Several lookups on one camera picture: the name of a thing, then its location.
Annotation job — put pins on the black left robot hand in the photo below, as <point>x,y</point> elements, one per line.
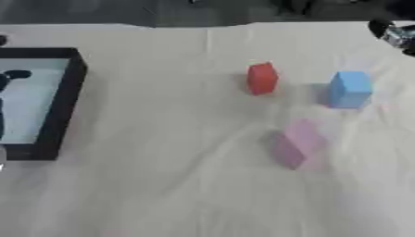
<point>15,74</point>

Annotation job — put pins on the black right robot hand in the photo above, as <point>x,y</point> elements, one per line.
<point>381,27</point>

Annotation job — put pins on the black box with white inside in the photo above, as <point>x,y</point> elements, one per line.
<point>65,102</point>

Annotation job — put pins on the blue block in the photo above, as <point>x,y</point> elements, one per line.
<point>350,90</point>

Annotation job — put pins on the red block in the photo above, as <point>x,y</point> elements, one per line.
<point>262,79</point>

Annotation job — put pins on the pink block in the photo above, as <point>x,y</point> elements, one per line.
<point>300,142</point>

